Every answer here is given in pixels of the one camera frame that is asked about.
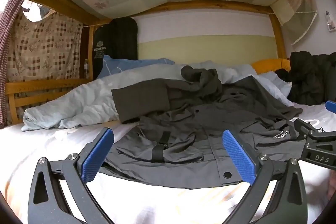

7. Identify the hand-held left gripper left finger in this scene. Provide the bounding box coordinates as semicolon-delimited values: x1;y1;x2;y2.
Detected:
28;127;115;224

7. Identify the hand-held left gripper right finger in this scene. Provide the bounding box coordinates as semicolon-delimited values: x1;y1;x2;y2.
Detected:
222;130;308;224

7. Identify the grey hooded jacket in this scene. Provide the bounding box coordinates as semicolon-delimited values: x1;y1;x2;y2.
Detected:
98;65;306;189

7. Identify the black padded jacket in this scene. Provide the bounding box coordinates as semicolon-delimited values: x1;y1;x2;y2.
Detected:
274;51;336;106

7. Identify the light blue duvet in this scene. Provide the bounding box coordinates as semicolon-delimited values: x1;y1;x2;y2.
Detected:
21;63;294;132

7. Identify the orange pillow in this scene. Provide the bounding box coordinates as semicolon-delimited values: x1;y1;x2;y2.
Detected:
251;58;291;75

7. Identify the blue pillow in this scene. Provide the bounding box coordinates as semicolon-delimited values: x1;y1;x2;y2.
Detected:
96;55;175;80

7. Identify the cream mesh net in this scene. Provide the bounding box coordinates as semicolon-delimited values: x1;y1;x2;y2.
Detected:
270;0;319;45

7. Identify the black hanging bag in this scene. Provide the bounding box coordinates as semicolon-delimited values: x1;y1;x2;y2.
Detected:
93;17;138;79

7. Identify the red gingham curtain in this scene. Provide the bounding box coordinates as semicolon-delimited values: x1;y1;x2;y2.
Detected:
0;0;51;130

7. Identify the white wall holder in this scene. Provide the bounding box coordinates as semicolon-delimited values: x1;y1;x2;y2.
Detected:
325;11;336;30

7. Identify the wooden bunk bed frame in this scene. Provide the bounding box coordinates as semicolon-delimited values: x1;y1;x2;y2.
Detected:
5;0;288;125

